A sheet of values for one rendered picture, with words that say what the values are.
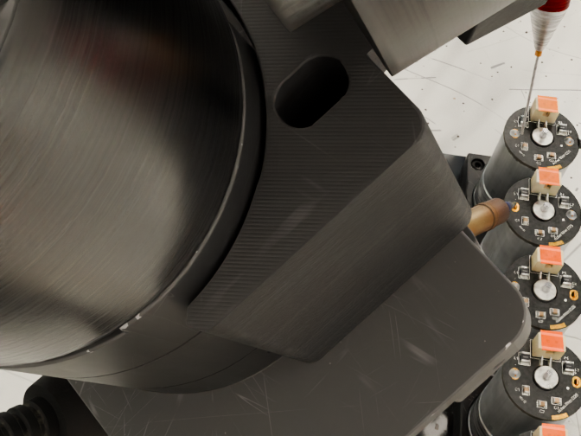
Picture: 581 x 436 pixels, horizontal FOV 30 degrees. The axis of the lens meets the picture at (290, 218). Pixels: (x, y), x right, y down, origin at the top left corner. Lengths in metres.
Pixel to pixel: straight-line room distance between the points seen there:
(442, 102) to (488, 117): 0.02
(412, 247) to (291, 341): 0.02
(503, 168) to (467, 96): 0.09
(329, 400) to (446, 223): 0.03
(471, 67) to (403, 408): 0.30
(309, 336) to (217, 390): 0.03
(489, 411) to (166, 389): 0.18
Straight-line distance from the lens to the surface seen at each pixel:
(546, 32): 0.31
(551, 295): 0.33
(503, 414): 0.33
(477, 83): 0.45
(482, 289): 0.17
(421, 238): 0.16
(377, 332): 0.17
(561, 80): 0.46
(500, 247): 0.35
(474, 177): 0.40
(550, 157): 0.36
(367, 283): 0.15
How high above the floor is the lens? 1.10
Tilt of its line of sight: 60 degrees down
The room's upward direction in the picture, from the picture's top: 12 degrees clockwise
